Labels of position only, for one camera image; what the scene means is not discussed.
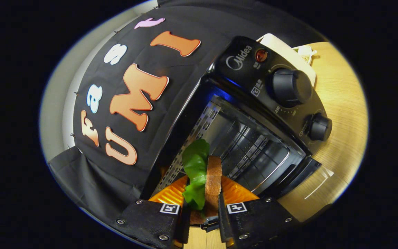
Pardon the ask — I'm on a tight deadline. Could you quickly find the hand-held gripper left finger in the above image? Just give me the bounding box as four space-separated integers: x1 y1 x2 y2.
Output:
111 175 191 249

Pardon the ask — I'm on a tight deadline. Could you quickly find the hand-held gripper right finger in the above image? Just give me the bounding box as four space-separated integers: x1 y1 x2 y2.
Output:
218 175 304 249

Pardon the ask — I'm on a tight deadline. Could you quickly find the lettuce bread sandwich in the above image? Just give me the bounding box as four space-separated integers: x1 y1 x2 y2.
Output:
181 138 223 225

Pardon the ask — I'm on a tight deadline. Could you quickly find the black toaster oven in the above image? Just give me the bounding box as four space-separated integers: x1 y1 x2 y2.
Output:
140 36 336 223

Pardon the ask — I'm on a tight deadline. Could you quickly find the white bread toaster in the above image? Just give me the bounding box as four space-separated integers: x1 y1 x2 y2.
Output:
256 33 317 87

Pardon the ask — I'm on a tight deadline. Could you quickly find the small white dish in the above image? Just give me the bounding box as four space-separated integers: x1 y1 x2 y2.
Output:
292 45 318 66

